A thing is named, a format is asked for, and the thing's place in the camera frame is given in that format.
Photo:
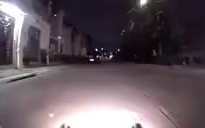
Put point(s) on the vehicle with headlights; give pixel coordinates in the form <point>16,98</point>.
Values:
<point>91,59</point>

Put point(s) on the grey asphalt road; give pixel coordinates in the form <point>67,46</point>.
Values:
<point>116,86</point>

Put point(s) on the dark building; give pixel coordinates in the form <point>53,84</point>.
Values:
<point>150,33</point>

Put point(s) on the robot's own part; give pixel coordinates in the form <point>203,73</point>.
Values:
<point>65,126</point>
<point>137,126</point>

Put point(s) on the street lamp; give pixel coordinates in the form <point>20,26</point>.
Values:
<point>143,2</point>

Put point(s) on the row of pale buildings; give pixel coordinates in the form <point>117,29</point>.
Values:
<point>30,36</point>

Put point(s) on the pavement with kerb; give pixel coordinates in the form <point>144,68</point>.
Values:
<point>6,74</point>

